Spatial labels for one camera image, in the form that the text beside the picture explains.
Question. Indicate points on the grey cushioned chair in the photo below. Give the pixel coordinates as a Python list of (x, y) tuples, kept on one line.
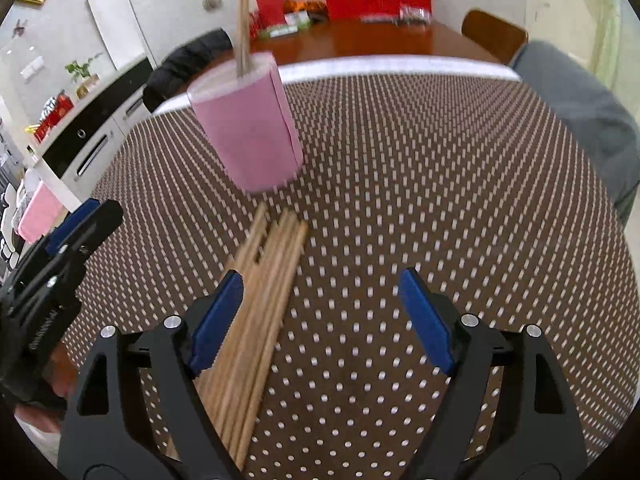
[(585, 120)]

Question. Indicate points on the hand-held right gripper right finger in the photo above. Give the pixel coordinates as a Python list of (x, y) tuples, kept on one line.
[(427, 324)]

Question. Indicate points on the bunch of wooden chopsticks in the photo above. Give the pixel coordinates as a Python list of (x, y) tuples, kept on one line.
[(260, 320)]

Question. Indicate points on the brown dotted table mat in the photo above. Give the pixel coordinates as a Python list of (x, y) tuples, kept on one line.
[(425, 185)]

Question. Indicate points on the small red box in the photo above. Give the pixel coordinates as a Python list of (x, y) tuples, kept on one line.
[(270, 5)]

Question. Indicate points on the black jacket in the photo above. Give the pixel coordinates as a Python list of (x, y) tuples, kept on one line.
[(185, 67)]

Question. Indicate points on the white light switch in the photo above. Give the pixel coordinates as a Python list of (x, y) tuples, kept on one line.
[(32, 67)]

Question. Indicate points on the clear plastic packet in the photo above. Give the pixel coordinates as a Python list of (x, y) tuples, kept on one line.
[(414, 14)]

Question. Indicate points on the pink cup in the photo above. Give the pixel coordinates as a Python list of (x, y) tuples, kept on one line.
[(250, 130)]

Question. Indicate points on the pale green curtain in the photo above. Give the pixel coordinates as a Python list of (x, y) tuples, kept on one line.
[(617, 45)]

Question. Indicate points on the small potted plant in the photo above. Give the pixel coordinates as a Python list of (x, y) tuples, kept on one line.
[(82, 72)]

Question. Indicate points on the white and black sideboard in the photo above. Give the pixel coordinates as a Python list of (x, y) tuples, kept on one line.
[(95, 125)]

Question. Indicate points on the green and white box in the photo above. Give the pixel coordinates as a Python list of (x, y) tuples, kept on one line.
[(287, 27)]

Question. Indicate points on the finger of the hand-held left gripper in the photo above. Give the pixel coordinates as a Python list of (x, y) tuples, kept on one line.
[(97, 232), (70, 230)]

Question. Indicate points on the brown wooden chair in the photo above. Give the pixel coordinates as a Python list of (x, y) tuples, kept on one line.
[(492, 32)]

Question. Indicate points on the pink cloth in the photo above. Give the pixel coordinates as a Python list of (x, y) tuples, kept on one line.
[(37, 212)]

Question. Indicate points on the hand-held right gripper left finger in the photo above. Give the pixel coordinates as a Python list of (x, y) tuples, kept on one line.
[(216, 324)]

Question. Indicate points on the orange flowers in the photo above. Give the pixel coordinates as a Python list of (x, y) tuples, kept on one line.
[(305, 7)]

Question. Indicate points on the wooden chopstick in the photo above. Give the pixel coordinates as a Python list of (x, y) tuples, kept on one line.
[(247, 20), (242, 20)]

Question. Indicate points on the butterfly wall decoration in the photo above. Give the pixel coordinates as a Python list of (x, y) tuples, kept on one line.
[(20, 27)]

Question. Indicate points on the red gift box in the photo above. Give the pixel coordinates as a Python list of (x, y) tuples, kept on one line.
[(55, 115)]

